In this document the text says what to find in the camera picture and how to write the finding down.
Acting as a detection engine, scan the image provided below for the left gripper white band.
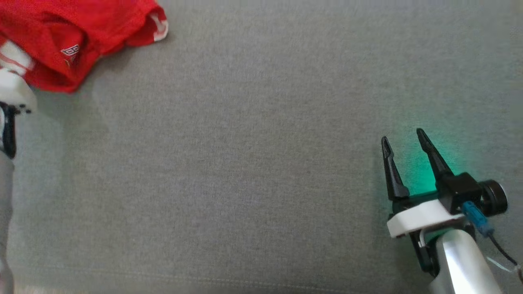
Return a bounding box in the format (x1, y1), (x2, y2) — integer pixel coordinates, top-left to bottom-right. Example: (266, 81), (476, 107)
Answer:
(0, 68), (38, 160)

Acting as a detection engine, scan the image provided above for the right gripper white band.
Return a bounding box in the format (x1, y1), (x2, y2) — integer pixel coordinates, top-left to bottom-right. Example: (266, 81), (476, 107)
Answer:
(381, 128), (467, 278)

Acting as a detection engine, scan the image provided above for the red shorts white trim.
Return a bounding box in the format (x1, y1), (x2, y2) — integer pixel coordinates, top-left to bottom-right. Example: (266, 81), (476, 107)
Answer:
(0, 0), (169, 94)

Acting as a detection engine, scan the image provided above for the large grey sofa seat cushion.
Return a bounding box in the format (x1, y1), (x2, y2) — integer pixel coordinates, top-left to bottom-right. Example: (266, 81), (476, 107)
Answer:
(0, 0), (523, 294)

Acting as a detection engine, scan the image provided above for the right arm cable blue plug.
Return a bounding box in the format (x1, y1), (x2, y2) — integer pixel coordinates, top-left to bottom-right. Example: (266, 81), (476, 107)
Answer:
(461, 200), (523, 283)

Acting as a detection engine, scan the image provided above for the white cable tie tag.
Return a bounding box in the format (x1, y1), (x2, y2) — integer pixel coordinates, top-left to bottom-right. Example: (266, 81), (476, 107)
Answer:
(486, 256), (520, 273)

